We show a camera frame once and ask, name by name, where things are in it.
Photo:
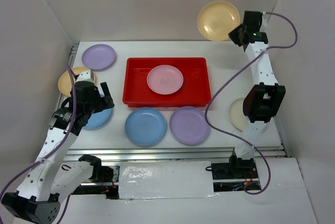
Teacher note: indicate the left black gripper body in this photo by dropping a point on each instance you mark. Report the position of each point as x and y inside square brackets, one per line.
[94, 105]

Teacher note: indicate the pink plate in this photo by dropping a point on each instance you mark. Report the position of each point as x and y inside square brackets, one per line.
[165, 79]

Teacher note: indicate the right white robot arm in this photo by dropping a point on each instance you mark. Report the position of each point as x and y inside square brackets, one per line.
[265, 97]

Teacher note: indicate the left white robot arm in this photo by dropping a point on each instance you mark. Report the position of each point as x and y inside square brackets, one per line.
[38, 198]

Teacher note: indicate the red plastic bin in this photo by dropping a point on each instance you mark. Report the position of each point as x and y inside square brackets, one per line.
[195, 90]

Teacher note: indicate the blue plate left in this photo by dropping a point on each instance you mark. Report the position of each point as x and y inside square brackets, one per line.
[98, 119]

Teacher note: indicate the blue plate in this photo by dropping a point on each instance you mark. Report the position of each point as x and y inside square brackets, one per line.
[145, 126]
[98, 119]

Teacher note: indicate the purple plate back left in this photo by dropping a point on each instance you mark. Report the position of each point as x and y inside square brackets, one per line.
[98, 57]

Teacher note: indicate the purple plate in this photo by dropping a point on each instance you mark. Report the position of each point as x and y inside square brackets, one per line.
[188, 125]
[98, 57]

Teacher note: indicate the blue plate front centre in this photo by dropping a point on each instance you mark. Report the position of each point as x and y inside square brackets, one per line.
[145, 126]

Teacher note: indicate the cream plate right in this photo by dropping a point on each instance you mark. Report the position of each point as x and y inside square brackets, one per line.
[236, 115]

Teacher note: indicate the purple plate front centre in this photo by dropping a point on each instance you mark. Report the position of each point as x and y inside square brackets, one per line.
[188, 125]

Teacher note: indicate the white foil cover panel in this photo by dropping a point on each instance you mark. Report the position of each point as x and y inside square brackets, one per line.
[157, 180]

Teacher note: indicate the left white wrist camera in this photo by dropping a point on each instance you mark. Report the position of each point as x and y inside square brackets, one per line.
[86, 75]

